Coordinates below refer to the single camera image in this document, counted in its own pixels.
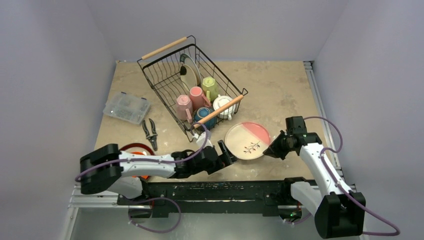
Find green rimmed white plate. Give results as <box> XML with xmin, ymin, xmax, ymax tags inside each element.
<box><xmin>179</xmin><ymin>53</ymin><xmax>201</xmax><ymax>92</ymax></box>

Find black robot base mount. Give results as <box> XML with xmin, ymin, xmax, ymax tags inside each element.
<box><xmin>117</xmin><ymin>178</ymin><xmax>309</xmax><ymax>220</ymax></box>

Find dusty pink mug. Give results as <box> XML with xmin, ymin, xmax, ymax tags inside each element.
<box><xmin>189</xmin><ymin>86</ymin><xmax>211</xmax><ymax>110</ymax></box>

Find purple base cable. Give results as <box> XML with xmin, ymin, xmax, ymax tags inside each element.
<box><xmin>127</xmin><ymin>197</ymin><xmax>182</xmax><ymax>233</ymax></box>

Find white cup with handle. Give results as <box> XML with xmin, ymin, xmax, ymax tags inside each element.
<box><xmin>213</xmin><ymin>94</ymin><xmax>237</xmax><ymax>121</ymax></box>

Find orange plate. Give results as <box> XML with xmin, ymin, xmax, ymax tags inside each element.
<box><xmin>130</xmin><ymin>150</ymin><xmax>148</xmax><ymax>180</ymax></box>

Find dark red clear plate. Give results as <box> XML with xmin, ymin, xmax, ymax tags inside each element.
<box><xmin>119</xmin><ymin>142</ymin><xmax>155</xmax><ymax>156</ymax></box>

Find clear plastic screw box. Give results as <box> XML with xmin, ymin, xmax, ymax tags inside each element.
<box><xmin>102</xmin><ymin>91</ymin><xmax>151</xmax><ymax>125</ymax></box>

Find black wire dish rack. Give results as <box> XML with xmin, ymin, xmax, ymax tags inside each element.
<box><xmin>137</xmin><ymin>35</ymin><xmax>249</xmax><ymax>142</ymax></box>

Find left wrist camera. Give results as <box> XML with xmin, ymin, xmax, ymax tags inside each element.
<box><xmin>193</xmin><ymin>130</ymin><xmax>213</xmax><ymax>150</ymax></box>

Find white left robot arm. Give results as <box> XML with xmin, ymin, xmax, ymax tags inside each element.
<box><xmin>75</xmin><ymin>139</ymin><xmax>237</xmax><ymax>205</ymax></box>

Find black pliers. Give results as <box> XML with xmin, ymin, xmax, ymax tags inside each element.
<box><xmin>141</xmin><ymin>118</ymin><xmax>158</xmax><ymax>151</ymax></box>

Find dark blue beige bowl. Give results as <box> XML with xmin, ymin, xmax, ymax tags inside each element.
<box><xmin>193</xmin><ymin>107</ymin><xmax>217</xmax><ymax>130</ymax></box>

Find light pink mug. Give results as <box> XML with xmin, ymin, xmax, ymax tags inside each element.
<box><xmin>176</xmin><ymin>94</ymin><xmax>193</xmax><ymax>124</ymax></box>

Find yellow-green mug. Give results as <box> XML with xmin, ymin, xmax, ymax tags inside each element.
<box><xmin>201</xmin><ymin>76</ymin><xmax>219</xmax><ymax>102</ymax></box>

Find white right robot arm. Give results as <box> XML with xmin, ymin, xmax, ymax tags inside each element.
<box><xmin>263</xmin><ymin>116</ymin><xmax>366</xmax><ymax>239</ymax></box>

